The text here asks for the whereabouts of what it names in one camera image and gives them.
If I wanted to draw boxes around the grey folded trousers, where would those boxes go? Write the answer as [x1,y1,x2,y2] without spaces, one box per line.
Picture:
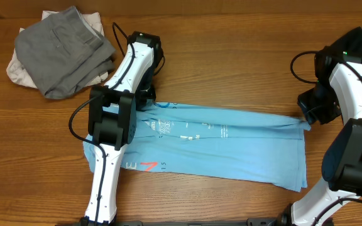
[14,6,115,99]

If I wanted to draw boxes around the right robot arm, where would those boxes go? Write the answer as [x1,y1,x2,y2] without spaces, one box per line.
[271,46,362,225]

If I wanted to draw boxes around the light blue printed t-shirt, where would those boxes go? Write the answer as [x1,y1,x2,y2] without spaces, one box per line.
[82,100,312,193]

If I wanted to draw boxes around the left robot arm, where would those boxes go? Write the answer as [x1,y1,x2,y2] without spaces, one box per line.
[80,31,165,225]

